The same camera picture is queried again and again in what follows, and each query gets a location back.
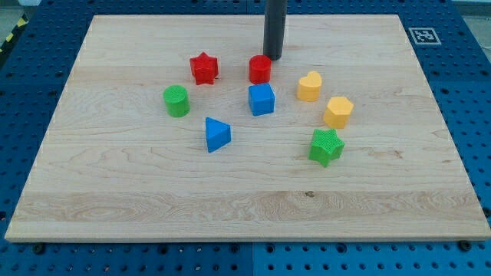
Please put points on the red star block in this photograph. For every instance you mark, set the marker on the red star block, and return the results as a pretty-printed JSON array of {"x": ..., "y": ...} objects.
[{"x": 204, "y": 68}]

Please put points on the green star block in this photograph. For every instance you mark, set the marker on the green star block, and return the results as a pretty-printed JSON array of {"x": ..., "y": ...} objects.
[{"x": 325, "y": 146}]

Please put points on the blue triangle block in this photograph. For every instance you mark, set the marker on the blue triangle block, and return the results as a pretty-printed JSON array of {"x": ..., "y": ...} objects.
[{"x": 218, "y": 134}]

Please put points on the blue cube block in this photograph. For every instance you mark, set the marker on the blue cube block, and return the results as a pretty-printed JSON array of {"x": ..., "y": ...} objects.
[{"x": 261, "y": 99}]

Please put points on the red cylinder block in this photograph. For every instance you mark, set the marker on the red cylinder block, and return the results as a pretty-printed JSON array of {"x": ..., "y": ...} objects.
[{"x": 260, "y": 69}]

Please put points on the light wooden board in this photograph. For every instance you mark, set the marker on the light wooden board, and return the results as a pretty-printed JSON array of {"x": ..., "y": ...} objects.
[{"x": 114, "y": 166}]

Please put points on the green cylinder block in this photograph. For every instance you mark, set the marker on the green cylinder block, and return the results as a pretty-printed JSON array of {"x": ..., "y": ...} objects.
[{"x": 176, "y": 100}]

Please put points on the yellow heart block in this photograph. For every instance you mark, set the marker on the yellow heart block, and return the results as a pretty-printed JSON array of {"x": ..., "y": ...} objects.
[{"x": 309, "y": 87}]

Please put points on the yellow hexagon block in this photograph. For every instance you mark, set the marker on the yellow hexagon block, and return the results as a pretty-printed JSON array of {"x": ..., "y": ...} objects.
[{"x": 337, "y": 112}]

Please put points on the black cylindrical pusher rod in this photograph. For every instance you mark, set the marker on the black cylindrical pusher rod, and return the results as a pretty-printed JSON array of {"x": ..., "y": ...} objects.
[{"x": 274, "y": 28}]

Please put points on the white fiducial marker tag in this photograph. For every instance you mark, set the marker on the white fiducial marker tag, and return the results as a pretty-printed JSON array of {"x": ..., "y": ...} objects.
[{"x": 424, "y": 36}]

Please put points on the black yellow hazard tape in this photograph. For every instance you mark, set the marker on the black yellow hazard tape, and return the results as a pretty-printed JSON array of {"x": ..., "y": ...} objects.
[{"x": 14, "y": 35}]

